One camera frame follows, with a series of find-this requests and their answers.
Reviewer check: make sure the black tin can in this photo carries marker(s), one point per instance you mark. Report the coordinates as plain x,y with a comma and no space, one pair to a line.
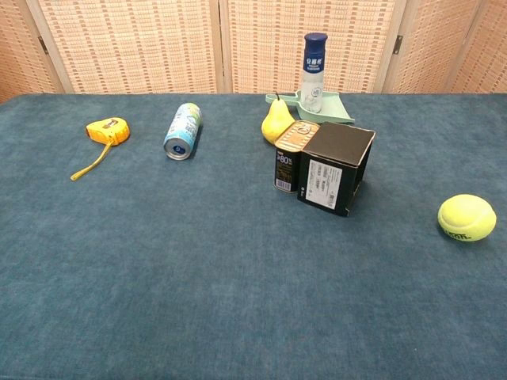
288,160

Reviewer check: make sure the blue white drink can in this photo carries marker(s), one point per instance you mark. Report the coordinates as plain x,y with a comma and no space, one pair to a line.
183,131

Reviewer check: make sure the yellow pear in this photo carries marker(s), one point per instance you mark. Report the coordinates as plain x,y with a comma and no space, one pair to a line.
276,119

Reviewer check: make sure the black cardboard box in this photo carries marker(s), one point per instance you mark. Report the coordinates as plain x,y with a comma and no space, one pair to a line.
332,170

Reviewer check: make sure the clear bottle blue cap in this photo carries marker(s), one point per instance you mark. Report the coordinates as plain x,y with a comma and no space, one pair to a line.
314,79

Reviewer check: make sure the dark metal screen hinge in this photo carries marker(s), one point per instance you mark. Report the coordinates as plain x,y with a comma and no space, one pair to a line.
398,43
43,45

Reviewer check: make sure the yellow tape measure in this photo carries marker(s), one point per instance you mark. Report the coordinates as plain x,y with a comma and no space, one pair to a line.
109,131

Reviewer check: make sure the blue table cloth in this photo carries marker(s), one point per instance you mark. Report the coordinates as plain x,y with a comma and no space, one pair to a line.
198,257

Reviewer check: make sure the green plastic dustpan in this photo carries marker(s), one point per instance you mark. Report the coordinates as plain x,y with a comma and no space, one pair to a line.
330,109

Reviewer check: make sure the yellow tennis ball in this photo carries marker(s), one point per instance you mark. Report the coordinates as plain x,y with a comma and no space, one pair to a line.
467,217

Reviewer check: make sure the woven folding screen panel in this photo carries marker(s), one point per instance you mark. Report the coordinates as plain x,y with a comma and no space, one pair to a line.
431,43
20,51
485,59
130,43
269,43

